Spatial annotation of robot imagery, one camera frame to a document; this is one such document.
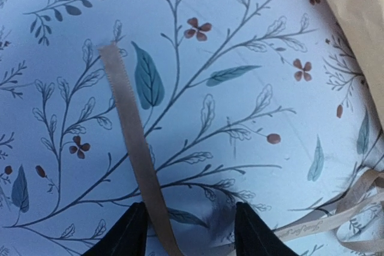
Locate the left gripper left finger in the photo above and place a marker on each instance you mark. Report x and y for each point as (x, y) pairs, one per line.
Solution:
(127, 237)

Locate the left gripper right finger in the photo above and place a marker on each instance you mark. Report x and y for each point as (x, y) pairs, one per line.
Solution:
(253, 237)

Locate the tan raffia ribbon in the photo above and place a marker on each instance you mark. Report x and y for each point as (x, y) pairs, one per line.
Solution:
(146, 178)

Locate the yellow wrapping paper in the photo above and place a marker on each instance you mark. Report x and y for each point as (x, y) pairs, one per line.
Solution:
(354, 7)

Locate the floral patterned tablecloth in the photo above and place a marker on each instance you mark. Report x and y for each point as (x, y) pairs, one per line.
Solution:
(261, 102)

